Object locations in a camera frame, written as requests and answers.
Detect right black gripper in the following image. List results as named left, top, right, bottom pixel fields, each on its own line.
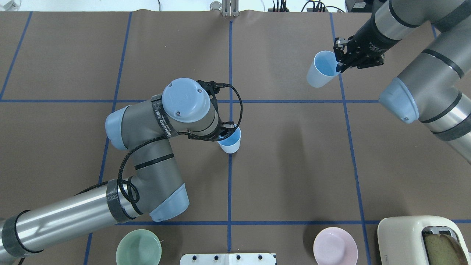
left=333, top=35, right=385, bottom=73

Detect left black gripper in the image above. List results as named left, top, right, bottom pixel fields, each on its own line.
left=187, top=80, right=236, bottom=142

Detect light blue cup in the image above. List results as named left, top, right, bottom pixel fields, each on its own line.
left=306, top=50, right=340, bottom=88
left=217, top=128, right=242, bottom=154

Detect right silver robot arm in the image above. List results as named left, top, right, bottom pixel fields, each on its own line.
left=333, top=0, right=471, bottom=162

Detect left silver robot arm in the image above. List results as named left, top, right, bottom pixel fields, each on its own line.
left=1, top=78, right=241, bottom=265

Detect brown table mat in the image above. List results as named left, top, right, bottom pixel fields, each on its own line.
left=1, top=10, right=470, bottom=265

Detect green bowl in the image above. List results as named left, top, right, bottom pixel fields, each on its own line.
left=116, top=229, right=163, bottom=265

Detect pink bowl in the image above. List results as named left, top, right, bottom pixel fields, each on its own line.
left=313, top=227, right=358, bottom=265

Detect cream toaster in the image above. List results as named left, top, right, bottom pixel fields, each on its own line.
left=377, top=215, right=470, bottom=265

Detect bread slice in toaster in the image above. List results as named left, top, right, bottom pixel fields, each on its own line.
left=423, top=234, right=469, bottom=265

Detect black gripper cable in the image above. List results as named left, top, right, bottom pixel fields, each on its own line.
left=75, top=83, right=243, bottom=214

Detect aluminium camera post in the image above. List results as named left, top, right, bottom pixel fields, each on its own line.
left=222, top=0, right=240, bottom=17

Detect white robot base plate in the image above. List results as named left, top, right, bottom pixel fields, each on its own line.
left=180, top=253, right=277, bottom=265

